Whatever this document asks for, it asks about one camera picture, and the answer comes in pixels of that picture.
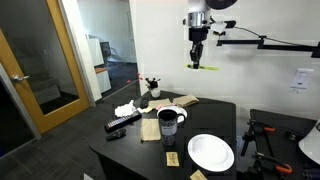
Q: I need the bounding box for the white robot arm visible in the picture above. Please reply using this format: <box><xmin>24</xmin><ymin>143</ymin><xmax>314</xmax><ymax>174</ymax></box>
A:
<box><xmin>186</xmin><ymin>0</ymin><xmax>237</xmax><ymax>55</ymax></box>

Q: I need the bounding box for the small white plate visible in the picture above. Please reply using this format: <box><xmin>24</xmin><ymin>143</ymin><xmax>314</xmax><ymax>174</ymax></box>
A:
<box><xmin>157</xmin><ymin>106</ymin><xmax>188</xmax><ymax>123</ymax></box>

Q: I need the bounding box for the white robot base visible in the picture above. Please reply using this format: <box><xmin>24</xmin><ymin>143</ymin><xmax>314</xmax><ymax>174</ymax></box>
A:
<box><xmin>298</xmin><ymin>120</ymin><xmax>320</xmax><ymax>165</ymax></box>

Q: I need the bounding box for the tan packet at edge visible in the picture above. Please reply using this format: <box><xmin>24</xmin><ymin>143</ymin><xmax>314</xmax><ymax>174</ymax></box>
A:
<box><xmin>190</xmin><ymin>170</ymin><xmax>208</xmax><ymax>180</ymax></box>

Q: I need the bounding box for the small black remote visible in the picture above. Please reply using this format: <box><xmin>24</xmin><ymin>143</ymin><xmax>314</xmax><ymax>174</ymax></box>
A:
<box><xmin>106</xmin><ymin>129</ymin><xmax>126</xmax><ymax>141</ymax></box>

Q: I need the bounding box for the long black remote control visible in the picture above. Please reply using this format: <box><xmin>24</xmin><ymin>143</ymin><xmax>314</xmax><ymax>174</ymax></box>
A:
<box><xmin>104</xmin><ymin>111</ymin><xmax>142</xmax><ymax>132</ymax></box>

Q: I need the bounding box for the brown paper bag far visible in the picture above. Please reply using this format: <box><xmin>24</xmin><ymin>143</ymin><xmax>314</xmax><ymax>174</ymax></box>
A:
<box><xmin>173</xmin><ymin>95</ymin><xmax>199</xmax><ymax>107</ymax></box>

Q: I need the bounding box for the large white plate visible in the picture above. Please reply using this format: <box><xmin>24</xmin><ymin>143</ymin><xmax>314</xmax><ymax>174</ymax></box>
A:
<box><xmin>187</xmin><ymin>134</ymin><xmax>235</xmax><ymax>172</ymax></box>

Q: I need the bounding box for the small tan packet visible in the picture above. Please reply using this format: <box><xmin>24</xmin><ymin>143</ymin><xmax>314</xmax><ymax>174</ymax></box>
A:
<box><xmin>166</xmin><ymin>152</ymin><xmax>179</xmax><ymax>167</ymax></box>

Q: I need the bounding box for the wooden glass door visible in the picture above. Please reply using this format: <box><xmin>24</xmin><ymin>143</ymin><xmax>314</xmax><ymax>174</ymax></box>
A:
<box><xmin>0</xmin><ymin>0</ymin><xmax>89</xmax><ymax>134</ymax></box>

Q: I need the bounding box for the white vase with flowers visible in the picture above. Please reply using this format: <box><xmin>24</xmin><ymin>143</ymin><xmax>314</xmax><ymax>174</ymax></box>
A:
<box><xmin>146</xmin><ymin>78</ymin><xmax>160</xmax><ymax>98</ymax></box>

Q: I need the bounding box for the crumpled white tissue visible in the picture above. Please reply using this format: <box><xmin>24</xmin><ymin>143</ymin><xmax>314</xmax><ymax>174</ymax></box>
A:
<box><xmin>114</xmin><ymin>100</ymin><xmax>136</xmax><ymax>117</ymax></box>

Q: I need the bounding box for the orange handled clamp lower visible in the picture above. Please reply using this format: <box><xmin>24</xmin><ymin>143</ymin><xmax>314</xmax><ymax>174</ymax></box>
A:
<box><xmin>245</xmin><ymin>152</ymin><xmax>293</xmax><ymax>180</ymax></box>

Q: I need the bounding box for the black patterned mug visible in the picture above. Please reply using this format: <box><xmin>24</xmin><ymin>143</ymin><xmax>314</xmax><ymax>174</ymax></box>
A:
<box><xmin>158</xmin><ymin>109</ymin><xmax>186</xmax><ymax>146</ymax></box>

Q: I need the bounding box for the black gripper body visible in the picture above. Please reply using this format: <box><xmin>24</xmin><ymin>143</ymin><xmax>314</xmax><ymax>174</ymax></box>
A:
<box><xmin>189</xmin><ymin>28</ymin><xmax>208</xmax><ymax>53</ymax></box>

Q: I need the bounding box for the orange handled clamp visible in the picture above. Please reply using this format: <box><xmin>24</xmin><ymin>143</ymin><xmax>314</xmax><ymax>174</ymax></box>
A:
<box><xmin>241</xmin><ymin>119</ymin><xmax>275</xmax><ymax>156</ymax></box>
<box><xmin>245</xmin><ymin>152</ymin><xmax>293</xmax><ymax>180</ymax></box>

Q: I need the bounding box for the orange handled clamp upper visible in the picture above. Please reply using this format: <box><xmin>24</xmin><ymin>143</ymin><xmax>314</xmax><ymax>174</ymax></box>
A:
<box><xmin>241</xmin><ymin>119</ymin><xmax>275</xmax><ymax>156</ymax></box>

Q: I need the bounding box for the brown paper napkin centre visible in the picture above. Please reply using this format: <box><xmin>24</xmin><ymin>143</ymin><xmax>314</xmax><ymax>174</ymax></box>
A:
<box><xmin>140</xmin><ymin>119</ymin><xmax>161</xmax><ymax>141</ymax></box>

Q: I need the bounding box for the white wall switch plate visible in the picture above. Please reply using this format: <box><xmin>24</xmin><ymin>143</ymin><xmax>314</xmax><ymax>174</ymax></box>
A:
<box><xmin>291</xmin><ymin>68</ymin><xmax>314</xmax><ymax>89</ymax></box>

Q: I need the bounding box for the black remote near vase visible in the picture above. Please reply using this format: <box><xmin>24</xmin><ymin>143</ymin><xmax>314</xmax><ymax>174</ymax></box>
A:
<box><xmin>140</xmin><ymin>98</ymin><xmax>149</xmax><ymax>109</ymax></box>

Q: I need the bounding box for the yellow-green highlighter pen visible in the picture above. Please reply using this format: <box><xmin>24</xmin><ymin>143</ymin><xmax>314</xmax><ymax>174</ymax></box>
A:
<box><xmin>185</xmin><ymin>64</ymin><xmax>219</xmax><ymax>71</ymax></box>

